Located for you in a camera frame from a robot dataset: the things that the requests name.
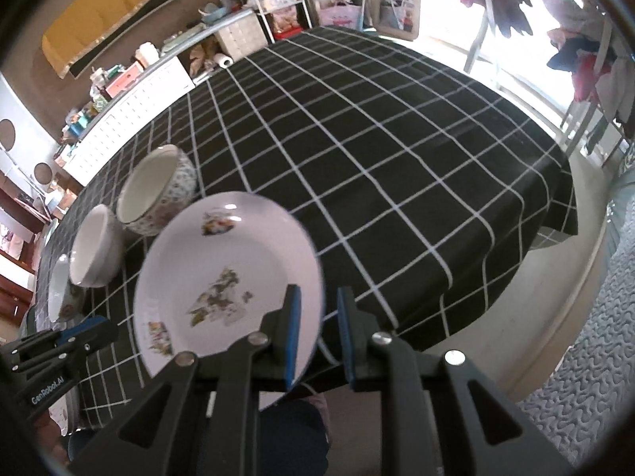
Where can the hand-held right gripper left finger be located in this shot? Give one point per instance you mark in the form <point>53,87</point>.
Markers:
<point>293,337</point>

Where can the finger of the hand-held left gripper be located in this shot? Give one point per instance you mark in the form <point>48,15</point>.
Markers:
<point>99,339</point>
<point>92,325</point>

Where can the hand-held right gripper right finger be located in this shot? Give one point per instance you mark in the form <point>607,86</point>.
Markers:
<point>347,342</point>

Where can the white floral plate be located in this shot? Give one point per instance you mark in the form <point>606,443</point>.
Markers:
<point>223,267</point>
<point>58,282</point>

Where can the plain white bowl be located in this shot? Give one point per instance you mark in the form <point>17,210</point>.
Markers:
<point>94,248</point>

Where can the patterned bowl with dark rim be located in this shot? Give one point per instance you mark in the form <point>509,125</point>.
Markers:
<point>181,186</point>

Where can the black white checkered tablecloth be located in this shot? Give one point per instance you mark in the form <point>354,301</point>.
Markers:
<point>372,158</point>

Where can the white drawer cabinet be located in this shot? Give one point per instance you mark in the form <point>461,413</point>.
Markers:
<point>134,109</point>

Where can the grey quilted bedding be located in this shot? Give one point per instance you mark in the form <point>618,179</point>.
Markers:
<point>585,357</point>

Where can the pink storage box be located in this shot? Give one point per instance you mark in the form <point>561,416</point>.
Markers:
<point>124,79</point>

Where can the white jar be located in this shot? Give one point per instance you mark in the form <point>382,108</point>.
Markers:
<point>147,54</point>

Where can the paper towel roll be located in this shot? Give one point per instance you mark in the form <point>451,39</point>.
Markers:
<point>222,61</point>

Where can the white woven basket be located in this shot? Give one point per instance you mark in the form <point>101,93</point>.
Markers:
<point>240,37</point>

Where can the red picture box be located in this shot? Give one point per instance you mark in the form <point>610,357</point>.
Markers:
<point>286,25</point>

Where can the black foam strip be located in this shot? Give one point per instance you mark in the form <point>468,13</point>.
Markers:
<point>144,15</point>

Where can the pink gift bag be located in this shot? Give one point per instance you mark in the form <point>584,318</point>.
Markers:
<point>340,15</point>

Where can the light blue basin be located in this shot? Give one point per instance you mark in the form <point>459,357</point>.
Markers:
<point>216,14</point>

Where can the clothes drying rack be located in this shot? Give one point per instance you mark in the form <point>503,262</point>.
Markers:
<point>590,69</point>

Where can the yellow wall board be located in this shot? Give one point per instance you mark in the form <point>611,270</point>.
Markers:
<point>109,10</point>

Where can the standing mirror frame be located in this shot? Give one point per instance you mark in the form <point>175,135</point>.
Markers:
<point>399,5</point>

